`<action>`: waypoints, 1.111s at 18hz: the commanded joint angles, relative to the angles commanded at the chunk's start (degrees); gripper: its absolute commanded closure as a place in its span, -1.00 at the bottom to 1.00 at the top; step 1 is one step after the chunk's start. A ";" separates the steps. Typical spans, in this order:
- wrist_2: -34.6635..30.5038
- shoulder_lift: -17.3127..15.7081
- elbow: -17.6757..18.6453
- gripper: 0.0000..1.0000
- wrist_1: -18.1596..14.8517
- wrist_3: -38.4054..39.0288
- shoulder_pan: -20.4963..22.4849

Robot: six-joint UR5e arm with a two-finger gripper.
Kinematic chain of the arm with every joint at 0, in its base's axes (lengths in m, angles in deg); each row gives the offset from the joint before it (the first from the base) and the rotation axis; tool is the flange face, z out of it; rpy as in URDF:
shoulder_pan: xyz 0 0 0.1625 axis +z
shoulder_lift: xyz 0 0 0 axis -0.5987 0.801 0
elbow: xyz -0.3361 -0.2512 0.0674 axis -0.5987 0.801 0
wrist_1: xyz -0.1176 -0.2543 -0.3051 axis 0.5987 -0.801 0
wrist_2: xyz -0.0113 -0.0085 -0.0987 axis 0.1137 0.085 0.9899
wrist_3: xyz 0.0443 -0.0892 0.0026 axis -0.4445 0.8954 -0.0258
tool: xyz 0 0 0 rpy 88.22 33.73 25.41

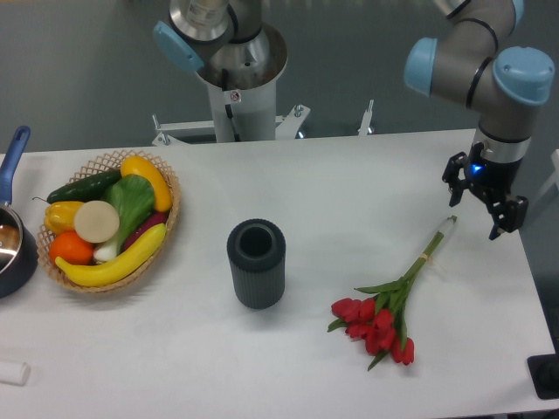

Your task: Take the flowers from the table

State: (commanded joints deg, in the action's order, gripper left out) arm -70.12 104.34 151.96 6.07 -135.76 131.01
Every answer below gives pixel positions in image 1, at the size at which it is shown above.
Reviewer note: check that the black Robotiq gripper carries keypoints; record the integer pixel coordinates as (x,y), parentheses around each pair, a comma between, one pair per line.
(489,181)

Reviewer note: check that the red tulip bouquet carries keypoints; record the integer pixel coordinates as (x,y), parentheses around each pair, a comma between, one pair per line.
(378,320)

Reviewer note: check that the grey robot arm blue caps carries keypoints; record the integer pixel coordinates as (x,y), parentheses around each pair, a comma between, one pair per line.
(506,86)

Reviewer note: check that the black device at right edge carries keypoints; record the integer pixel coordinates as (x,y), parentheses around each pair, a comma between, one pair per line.
(544,374)

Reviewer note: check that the dark grey ribbed vase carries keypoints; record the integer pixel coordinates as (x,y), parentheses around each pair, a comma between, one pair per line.
(256,249)

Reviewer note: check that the purple eggplant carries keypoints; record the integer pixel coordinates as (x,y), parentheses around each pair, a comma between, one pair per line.
(152,220)

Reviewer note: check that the yellow squash at top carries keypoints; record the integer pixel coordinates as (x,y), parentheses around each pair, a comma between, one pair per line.
(138,165)

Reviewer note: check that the green bok choy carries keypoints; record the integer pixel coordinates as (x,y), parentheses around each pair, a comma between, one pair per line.
(133,198)

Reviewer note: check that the long yellow squash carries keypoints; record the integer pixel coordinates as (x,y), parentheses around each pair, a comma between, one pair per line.
(115,270)

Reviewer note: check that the beige round disc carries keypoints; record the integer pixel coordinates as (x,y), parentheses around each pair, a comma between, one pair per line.
(96,222)

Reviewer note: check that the dark green cucumber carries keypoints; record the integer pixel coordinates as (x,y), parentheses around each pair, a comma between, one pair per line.
(85,189)

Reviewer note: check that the orange fruit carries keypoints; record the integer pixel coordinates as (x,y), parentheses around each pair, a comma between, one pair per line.
(72,248)

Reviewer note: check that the yellow bell pepper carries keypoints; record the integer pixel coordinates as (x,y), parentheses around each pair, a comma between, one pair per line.
(59,216)

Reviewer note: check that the white cylinder at left edge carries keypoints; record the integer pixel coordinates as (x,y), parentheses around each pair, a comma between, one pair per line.
(14,373)

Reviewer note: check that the white frame at right edge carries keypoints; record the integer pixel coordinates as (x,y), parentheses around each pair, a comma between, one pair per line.
(547,192)

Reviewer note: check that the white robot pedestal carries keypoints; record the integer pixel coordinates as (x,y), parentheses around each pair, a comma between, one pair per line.
(242,92)

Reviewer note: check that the white metal mounting frame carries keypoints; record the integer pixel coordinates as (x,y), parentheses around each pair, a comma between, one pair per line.
(286,127)

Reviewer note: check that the blue saucepan with handle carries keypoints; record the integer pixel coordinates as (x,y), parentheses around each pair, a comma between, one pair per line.
(19,253)

